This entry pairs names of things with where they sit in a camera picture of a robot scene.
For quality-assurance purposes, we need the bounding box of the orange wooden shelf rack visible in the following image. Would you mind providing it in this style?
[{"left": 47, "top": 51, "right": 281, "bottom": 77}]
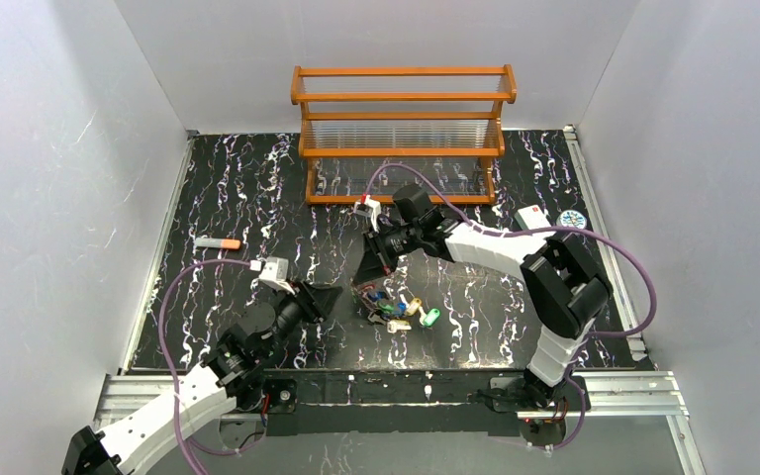
[{"left": 290, "top": 63, "right": 519, "bottom": 206}]

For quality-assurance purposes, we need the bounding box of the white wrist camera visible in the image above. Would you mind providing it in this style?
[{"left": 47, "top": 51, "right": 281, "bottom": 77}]
[
  {"left": 353, "top": 194, "right": 381, "bottom": 232},
  {"left": 258, "top": 256, "right": 294, "bottom": 294}
]

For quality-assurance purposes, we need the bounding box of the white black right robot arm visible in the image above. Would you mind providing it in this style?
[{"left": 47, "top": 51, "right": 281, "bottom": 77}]
[{"left": 352, "top": 184, "right": 611, "bottom": 408}]

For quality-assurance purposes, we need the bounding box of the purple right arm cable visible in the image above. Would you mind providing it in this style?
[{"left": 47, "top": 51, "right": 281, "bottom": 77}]
[{"left": 358, "top": 163, "right": 659, "bottom": 452}]

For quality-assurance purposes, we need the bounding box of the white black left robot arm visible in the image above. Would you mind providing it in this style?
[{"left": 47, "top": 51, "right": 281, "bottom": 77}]
[{"left": 61, "top": 281, "right": 343, "bottom": 474}]

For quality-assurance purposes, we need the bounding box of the green key tag far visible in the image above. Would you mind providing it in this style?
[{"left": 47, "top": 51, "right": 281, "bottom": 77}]
[{"left": 419, "top": 308, "right": 440, "bottom": 328}]

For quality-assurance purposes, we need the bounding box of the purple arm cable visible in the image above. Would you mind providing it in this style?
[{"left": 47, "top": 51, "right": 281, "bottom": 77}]
[
  {"left": 157, "top": 259, "right": 266, "bottom": 475},
  {"left": 358, "top": 163, "right": 659, "bottom": 452}
]

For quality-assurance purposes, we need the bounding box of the white rectangular box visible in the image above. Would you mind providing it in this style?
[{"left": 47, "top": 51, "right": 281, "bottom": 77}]
[{"left": 514, "top": 205, "right": 550, "bottom": 231}]

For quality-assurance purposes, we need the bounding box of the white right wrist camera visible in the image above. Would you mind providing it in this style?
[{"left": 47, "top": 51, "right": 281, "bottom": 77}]
[{"left": 353, "top": 194, "right": 381, "bottom": 232}]

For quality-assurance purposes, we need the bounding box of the blue white round tin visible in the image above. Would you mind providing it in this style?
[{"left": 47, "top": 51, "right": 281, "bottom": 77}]
[{"left": 556, "top": 210, "right": 589, "bottom": 230}]

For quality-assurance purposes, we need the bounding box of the orange grey marker pen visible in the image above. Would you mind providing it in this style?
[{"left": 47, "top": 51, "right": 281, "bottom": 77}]
[{"left": 194, "top": 237, "right": 242, "bottom": 250}]

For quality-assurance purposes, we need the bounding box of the cluster of tagged keys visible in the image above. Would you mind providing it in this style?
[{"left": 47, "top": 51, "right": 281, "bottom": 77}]
[{"left": 351, "top": 283, "right": 437, "bottom": 334}]

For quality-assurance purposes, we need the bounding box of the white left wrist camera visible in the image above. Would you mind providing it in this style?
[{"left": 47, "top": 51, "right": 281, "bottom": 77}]
[{"left": 258, "top": 256, "right": 294, "bottom": 294}]

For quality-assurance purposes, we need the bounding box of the yellow key tag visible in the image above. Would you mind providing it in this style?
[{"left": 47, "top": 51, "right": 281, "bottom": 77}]
[{"left": 405, "top": 298, "right": 423, "bottom": 317}]

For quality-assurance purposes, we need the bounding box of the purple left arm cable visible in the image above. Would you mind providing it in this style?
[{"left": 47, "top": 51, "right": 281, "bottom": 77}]
[{"left": 157, "top": 259, "right": 266, "bottom": 475}]

